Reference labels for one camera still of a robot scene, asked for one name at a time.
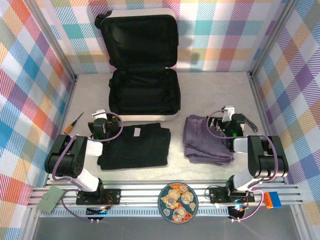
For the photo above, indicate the aluminium side rail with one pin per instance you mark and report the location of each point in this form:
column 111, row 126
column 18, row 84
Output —
column 260, row 100

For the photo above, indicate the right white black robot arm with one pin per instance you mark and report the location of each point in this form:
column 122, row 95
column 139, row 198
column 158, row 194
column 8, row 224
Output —
column 265, row 160

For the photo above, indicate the aluminium corner post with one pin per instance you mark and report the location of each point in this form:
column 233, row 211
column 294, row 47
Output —
column 272, row 37
column 53, row 42

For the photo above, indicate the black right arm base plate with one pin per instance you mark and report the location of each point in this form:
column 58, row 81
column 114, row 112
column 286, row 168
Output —
column 217, row 195

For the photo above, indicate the round bear-print plate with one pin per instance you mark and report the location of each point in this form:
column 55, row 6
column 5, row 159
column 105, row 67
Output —
column 178, row 203

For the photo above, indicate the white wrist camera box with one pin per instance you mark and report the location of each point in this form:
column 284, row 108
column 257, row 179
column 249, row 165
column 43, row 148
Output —
column 228, row 111
column 98, row 113

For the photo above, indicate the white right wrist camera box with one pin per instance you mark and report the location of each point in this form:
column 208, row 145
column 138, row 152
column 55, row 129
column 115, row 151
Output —
column 228, row 111

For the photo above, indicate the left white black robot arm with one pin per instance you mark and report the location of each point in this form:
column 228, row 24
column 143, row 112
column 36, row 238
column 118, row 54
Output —
column 67, row 160

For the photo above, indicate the white hard-shell suitcase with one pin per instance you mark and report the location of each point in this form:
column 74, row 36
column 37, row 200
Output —
column 142, row 95

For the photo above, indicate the black garment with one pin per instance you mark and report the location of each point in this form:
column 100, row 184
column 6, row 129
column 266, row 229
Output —
column 140, row 150

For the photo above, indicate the small black controller board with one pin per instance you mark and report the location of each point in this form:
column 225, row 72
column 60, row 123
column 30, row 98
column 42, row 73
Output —
column 96, row 212
column 237, row 212

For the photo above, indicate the grey slotted metal bar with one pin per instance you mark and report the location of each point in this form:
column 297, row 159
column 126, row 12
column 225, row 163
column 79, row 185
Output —
column 252, row 126

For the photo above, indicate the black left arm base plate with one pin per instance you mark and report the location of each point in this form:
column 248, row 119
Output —
column 113, row 196

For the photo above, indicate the purple jeans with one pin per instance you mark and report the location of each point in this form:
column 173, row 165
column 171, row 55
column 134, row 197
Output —
column 200, row 142

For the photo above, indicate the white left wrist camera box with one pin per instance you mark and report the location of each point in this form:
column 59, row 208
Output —
column 98, row 113

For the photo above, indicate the orange and blue toy brick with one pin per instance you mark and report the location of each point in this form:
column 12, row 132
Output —
column 273, row 200

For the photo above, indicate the aluminium rail frame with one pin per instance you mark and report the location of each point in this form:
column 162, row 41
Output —
column 140, row 193

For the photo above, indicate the green card pad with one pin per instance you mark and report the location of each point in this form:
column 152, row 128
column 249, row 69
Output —
column 50, row 199

